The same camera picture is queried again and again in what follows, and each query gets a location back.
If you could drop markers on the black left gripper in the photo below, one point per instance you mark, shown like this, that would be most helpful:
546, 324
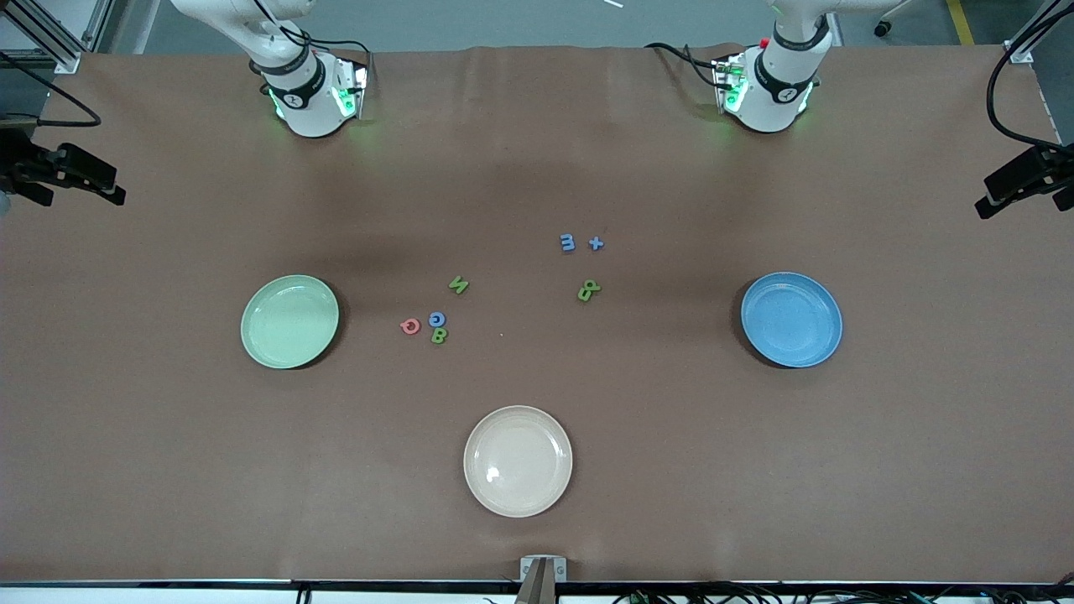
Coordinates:
1018, 175

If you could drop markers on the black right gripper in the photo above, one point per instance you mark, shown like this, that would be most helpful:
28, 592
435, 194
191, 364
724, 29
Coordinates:
25, 162

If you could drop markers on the pink letter Q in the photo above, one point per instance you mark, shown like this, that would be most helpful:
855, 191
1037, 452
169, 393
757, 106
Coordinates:
410, 326

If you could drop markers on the green letter B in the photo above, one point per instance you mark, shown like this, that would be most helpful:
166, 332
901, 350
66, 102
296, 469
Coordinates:
439, 335

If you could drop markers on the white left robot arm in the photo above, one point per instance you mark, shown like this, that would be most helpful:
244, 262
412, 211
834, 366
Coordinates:
772, 101

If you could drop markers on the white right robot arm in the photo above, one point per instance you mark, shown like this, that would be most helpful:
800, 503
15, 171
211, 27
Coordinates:
310, 109

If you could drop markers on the black chair caster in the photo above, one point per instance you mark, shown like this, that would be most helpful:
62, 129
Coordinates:
881, 29

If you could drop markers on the light green plate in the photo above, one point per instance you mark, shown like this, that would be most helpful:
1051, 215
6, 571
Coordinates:
289, 335

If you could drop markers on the blue plate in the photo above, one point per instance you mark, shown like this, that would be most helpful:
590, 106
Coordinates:
789, 335

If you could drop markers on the brown table mat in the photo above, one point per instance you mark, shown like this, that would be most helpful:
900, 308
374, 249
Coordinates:
503, 377

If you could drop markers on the beige plate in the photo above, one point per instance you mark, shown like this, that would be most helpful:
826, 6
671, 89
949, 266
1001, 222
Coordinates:
518, 461

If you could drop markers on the aluminium frame post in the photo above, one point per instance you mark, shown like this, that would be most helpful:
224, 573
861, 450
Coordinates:
63, 59
1022, 52
99, 21

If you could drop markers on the metal table edge bracket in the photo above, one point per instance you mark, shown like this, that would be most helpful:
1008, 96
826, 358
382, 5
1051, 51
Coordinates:
560, 570

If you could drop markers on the brown camera post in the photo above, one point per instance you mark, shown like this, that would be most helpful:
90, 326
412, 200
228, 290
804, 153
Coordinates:
537, 587

